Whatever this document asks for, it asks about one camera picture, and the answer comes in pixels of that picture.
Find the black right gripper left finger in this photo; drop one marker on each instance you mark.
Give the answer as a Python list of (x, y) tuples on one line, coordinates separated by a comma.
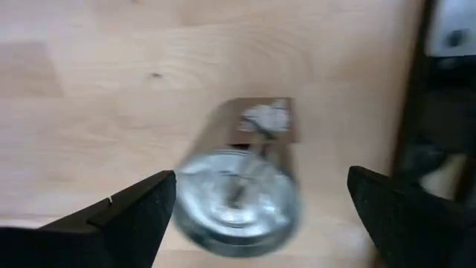
[(122, 231)]

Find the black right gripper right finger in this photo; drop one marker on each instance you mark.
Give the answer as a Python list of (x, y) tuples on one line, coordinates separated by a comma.
[(409, 231)]

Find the silver-lidded glass candle jar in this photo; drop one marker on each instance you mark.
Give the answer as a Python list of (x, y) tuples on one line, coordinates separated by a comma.
[(238, 201)]

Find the black aluminium table frame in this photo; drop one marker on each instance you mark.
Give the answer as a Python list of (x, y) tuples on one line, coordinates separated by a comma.
[(413, 111)]

